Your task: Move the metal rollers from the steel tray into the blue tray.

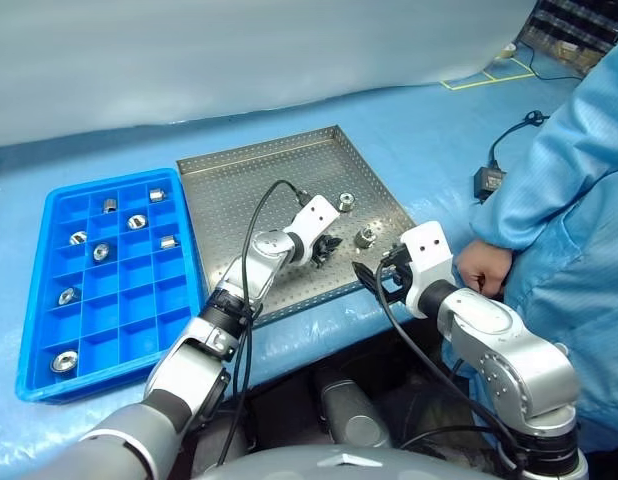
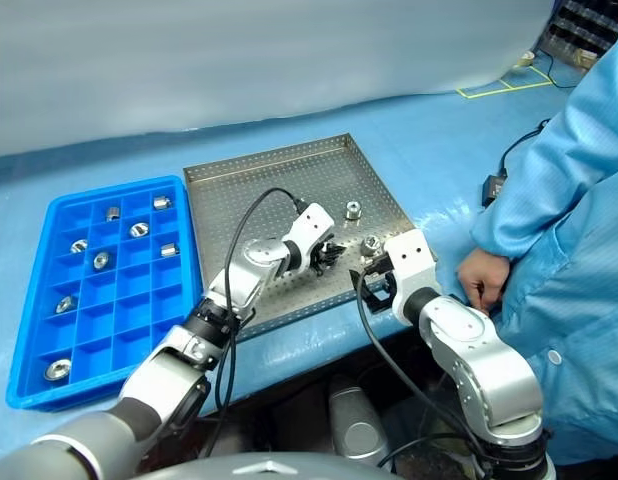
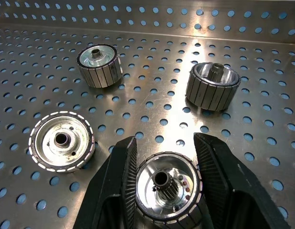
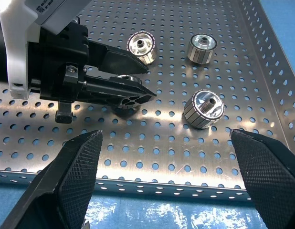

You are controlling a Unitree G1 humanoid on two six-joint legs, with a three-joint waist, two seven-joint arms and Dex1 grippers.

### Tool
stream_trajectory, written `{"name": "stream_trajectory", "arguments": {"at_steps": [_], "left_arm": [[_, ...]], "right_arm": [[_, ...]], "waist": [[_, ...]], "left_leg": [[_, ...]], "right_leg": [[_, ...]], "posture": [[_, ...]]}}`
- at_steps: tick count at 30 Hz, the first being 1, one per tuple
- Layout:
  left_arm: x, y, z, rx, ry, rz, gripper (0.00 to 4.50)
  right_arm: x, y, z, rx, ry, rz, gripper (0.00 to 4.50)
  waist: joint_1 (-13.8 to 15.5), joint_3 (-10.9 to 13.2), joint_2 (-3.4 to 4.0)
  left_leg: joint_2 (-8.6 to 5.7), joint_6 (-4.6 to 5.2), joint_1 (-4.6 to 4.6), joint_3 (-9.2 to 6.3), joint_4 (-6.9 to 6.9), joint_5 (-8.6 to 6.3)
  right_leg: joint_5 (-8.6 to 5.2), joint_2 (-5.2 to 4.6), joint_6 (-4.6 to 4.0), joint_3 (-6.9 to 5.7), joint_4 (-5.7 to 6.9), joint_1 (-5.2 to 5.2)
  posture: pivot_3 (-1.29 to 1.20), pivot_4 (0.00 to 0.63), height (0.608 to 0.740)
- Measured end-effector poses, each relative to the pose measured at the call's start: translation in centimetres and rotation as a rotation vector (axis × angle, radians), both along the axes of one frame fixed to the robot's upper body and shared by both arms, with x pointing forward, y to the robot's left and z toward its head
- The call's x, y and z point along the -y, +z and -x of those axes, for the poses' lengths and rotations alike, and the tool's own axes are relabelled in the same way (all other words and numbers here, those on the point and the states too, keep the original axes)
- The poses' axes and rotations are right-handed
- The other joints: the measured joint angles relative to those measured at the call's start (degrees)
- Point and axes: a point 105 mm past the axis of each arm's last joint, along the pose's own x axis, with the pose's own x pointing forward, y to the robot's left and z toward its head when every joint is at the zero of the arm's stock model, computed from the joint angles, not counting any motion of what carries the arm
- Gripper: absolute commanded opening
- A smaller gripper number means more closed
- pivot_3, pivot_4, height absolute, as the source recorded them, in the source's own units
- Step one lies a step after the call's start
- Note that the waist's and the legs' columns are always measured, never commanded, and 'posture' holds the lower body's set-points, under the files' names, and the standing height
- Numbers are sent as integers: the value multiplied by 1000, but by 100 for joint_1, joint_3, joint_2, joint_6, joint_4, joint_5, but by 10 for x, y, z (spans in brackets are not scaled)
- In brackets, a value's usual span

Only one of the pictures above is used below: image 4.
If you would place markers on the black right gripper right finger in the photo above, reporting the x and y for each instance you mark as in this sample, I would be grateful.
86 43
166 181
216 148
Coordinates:
269 176

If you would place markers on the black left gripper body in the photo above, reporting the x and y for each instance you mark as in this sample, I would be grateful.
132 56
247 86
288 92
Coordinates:
54 62

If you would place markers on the perforated steel tray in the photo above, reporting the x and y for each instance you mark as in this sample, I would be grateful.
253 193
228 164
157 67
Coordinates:
161 143

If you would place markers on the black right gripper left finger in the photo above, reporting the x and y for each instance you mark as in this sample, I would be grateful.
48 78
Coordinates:
76 181

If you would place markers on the ribbed metal roller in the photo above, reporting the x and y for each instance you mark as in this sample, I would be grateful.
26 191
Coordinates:
147 56
194 114
128 77
200 55

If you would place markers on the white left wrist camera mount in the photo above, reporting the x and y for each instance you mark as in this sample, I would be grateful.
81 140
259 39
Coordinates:
13 47

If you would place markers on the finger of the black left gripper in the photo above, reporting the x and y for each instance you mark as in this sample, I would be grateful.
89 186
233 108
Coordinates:
116 62
109 91

